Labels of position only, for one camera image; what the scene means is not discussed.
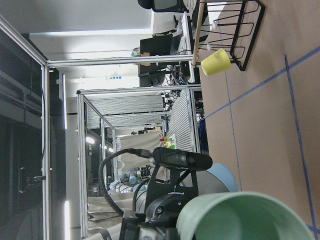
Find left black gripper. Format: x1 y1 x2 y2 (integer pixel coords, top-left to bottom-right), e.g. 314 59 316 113
119 194 190 240

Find pale green plastic cup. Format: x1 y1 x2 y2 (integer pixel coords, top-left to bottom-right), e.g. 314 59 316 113
176 191 313 240

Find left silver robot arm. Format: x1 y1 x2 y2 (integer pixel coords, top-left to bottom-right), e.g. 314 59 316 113
90 163 238 240

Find yellow plastic cup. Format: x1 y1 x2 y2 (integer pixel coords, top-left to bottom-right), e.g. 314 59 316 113
200 48 232 76

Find black monitor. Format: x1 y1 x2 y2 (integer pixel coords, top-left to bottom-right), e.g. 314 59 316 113
140 34 173 57

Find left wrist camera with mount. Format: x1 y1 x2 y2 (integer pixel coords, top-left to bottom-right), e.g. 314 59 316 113
144 147 213 211

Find left black camera cable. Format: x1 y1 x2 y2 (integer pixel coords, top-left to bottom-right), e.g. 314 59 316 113
97 147 156 218

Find black wire cup rack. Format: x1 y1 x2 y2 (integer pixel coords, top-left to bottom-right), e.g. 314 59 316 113
191 0 266 72

